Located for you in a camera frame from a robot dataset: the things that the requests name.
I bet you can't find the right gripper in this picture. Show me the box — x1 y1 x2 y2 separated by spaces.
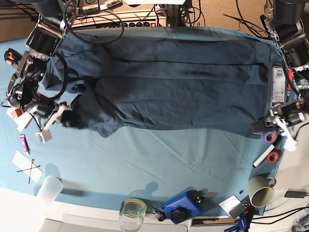
25 101 79 128

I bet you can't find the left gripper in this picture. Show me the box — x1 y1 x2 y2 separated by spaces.
252 102 306 134

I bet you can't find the dark blue T-shirt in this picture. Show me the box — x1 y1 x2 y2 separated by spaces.
43 35 271 138

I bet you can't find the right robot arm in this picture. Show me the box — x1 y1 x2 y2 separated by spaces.
0 0 76 129

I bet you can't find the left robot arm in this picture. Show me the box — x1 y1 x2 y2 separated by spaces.
252 0 309 134

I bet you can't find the purple tape roll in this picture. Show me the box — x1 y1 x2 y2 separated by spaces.
262 131 277 144

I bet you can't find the white marker pen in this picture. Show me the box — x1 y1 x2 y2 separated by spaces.
253 144 275 168

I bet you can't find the red tape roll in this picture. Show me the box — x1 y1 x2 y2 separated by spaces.
266 151 279 164

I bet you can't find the white box with red swatch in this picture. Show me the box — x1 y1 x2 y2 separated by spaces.
6 108 32 132

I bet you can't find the pink glue tube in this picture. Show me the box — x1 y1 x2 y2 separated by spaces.
19 134 30 156

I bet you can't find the clear blister package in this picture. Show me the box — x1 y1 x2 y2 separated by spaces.
270 66 286 107

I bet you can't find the red screwdriver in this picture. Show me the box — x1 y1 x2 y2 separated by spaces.
283 68 293 103

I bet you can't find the beige ceramic mug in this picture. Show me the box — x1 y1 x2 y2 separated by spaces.
248 175 277 208

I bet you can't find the white paper card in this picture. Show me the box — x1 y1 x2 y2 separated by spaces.
12 151 43 183

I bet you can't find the frosted plastic cup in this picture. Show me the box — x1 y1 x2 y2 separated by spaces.
36 176 63 205

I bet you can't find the grey remote control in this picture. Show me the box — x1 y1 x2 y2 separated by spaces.
229 195 253 219

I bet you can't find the white business card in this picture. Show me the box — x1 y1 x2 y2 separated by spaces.
219 195 240 215

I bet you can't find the orange black utility knife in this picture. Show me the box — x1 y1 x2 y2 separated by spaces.
4 48 22 69

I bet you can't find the light blue table cloth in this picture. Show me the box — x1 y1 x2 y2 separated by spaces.
0 26 301 217

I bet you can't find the blue clamp device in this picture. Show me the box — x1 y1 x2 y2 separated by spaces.
161 190 205 224

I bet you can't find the clear drinking glass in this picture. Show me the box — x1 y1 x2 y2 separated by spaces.
119 198 147 232

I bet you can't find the white power strip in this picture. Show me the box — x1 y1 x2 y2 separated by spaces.
72 9 168 30

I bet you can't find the silver padlock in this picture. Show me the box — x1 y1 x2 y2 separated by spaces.
146 205 167 222

